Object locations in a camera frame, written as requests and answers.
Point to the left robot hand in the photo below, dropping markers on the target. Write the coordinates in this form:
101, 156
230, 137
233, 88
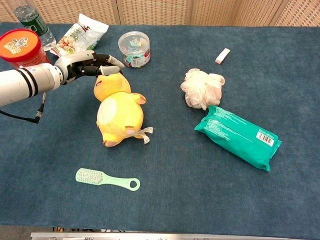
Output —
85, 65

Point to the yellow plush duck toy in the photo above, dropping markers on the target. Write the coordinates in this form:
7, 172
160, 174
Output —
120, 110

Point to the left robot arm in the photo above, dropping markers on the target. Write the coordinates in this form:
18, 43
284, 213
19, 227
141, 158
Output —
25, 83

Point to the peanut snack bag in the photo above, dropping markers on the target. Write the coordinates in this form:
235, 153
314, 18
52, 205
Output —
80, 37

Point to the clear jar white lid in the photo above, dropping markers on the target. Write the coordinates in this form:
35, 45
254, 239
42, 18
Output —
135, 48

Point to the green label water bottle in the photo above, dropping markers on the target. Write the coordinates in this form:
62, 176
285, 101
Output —
33, 25

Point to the orange lidded red canister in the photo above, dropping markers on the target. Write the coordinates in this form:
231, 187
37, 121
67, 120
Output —
21, 48

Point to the woven folding screen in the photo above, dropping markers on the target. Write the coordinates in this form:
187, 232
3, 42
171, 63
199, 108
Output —
160, 11

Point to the green plastic brush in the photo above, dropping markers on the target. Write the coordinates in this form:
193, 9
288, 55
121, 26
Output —
95, 178

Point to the pink bath loofah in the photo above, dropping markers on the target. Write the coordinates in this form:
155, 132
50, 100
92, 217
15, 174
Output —
202, 88

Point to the pink white eraser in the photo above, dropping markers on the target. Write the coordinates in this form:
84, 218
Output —
222, 56

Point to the blue table cloth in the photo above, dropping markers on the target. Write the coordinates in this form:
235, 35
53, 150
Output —
190, 180

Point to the teal wet wipes pack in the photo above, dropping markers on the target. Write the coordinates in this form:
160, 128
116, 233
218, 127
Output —
240, 136

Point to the aluminium frame rail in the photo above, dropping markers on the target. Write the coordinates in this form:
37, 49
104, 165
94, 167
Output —
160, 236

